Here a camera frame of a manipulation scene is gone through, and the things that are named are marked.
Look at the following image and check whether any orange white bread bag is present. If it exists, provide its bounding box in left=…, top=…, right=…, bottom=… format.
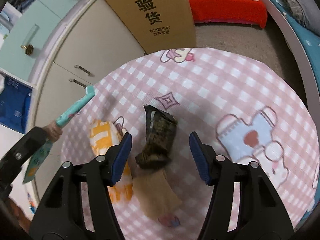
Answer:
left=89, top=119, right=133, bottom=203

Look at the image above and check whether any dark seaweed wrapper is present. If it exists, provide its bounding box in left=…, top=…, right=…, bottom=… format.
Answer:
left=136, top=105, right=178, bottom=170

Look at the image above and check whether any blue shopping bag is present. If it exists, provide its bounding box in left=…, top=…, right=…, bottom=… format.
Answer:
left=1, top=76, right=32, bottom=134

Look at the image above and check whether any white curved cabinet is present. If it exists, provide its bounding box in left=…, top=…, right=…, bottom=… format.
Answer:
left=22, top=0, right=146, bottom=205

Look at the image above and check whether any teal patterned mattress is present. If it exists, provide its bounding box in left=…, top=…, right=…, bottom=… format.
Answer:
left=269, top=0, right=319, bottom=84

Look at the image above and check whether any red bench with white top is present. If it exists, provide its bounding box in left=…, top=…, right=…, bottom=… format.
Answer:
left=189, top=0, right=267, bottom=29

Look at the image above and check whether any grey folded duvet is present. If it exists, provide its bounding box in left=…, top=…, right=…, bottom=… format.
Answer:
left=283, top=0, right=319, bottom=36

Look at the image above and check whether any tall brown cardboard box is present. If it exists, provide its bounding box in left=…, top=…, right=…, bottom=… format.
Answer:
left=105, top=0, right=196, bottom=54

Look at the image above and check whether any teal patterned wrapper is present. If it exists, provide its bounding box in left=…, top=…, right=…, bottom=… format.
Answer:
left=23, top=85, right=95, bottom=184

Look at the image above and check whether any brown paper bag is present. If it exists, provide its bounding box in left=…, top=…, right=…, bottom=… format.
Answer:
left=132, top=169, right=182, bottom=220

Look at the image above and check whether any left hand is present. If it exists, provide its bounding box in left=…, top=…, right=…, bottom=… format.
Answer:
left=8, top=198, right=31, bottom=233

